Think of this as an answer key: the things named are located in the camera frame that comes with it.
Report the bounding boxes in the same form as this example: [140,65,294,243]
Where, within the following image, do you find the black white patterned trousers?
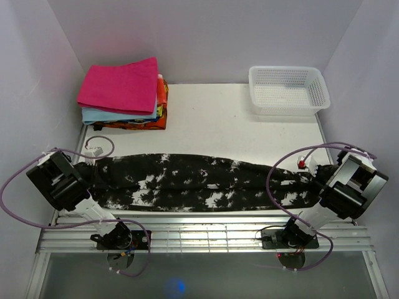
[90,154,320,212]

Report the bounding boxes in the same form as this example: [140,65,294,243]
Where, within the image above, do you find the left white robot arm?
[26,151,133,250]

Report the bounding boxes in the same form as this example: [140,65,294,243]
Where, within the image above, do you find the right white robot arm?
[280,148,388,247]

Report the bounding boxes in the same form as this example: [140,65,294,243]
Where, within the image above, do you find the folded light blue cloth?
[82,104,157,125]

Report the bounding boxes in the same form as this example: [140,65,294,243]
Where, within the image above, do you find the folded orange patterned cloth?
[92,74,169,131]

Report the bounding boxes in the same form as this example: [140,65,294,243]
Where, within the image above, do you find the white plastic basket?
[248,66,330,116]

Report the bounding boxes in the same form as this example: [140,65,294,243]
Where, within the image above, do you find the folded pink cloth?
[77,57,158,115]

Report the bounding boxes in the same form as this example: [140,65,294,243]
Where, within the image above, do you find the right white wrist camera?
[297,154,318,177]

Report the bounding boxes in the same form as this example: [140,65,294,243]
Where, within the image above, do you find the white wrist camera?
[84,147,103,165]
[297,154,318,177]

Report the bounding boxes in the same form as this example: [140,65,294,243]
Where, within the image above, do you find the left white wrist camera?
[84,147,103,165]

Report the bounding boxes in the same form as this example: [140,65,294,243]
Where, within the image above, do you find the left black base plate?
[90,229,151,250]

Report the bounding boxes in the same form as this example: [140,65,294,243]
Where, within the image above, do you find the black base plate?
[261,229,319,249]
[90,229,151,250]

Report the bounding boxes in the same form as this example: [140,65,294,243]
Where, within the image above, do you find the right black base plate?
[261,229,319,249]

